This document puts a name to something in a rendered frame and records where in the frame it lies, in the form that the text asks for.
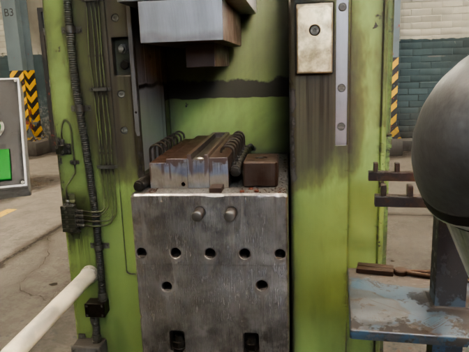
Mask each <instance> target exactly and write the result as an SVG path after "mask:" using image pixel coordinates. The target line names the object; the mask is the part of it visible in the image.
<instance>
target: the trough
mask: <svg viewBox="0 0 469 352"><path fill-rule="evenodd" d="M224 134H225V133H215V134H213V136H211V137H210V138H209V139H208V140H207V141H206V142H204V143H203V144H202V145H201V146H200V147H198V148H197V149H196V150H195V151H194V152H193V153H192V154H191V160H204V154H205V153H206V152H207V151H208V150H209V149H210V148H211V147H212V146H213V145H214V144H215V143H216V142H217V141H218V140H219V139H220V138H221V137H222V136H223V135H224ZM199 156H201V157H202V158H203V159H196V158H197V157H199Z"/></svg>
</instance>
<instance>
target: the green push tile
mask: <svg viewBox="0 0 469 352"><path fill-rule="evenodd" d="M11 180H12V171H11V160H10V150H9V149H0V182H2V181H11Z"/></svg>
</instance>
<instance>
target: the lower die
mask: <svg viewBox="0 0 469 352"><path fill-rule="evenodd" d="M215 133H225V134H224V135H223V136H222V137H221V138H220V139H219V140H218V141H217V142H216V143H215V144H214V145H213V146H212V147H211V148H210V149H209V150H208V151H207V152H206V153H205V154H204V160H191V154H192V153H193V152H194V151H195V150H196V149H197V148H198V147H200V146H201V145H202V144H203V143H204V142H206V141H207V140H208V139H209V138H210V137H211V136H213V134H215ZM231 136H232V134H230V132H213V133H212V134H211V135H198V136H196V137H195V138H194V139H183V140H182V141H181V142H179V144H177V145H175V146H173V147H172V149H169V150H168V151H166V152H164V153H163V154H161V155H160V156H159V157H157V158H156V159H154V160H153V161H151V162H150V163H149V174H150V185H151V188H209V187H210V186H211V185H212V184H224V188H229V187H230V185H231V183H232V181H233V179H234V176H232V175H231V174H230V169H231V166H232V150H231V149H230V148H229V147H226V148H225V149H223V153H220V149H221V147H222V146H223V145H224V144H225V143H226V142H227V141H228V139H229V138H230V137H231ZM182 182H184V183H185V186H182V185H181V183H182Z"/></svg>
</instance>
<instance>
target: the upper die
mask: <svg viewBox="0 0 469 352"><path fill-rule="evenodd" d="M137 4H138V15H139V25H140V42H141V43H143V44H148V45H158V46H163V47H173V48H179V49H182V48H186V47H185V44H186V43H218V44H220V45H225V46H228V47H236V46H241V15H240V14H239V13H238V12H237V11H236V10H235V9H234V8H233V7H232V6H231V5H230V4H228V3H227V2H226V1H225V0H162V1H139V2H138V3H137Z"/></svg>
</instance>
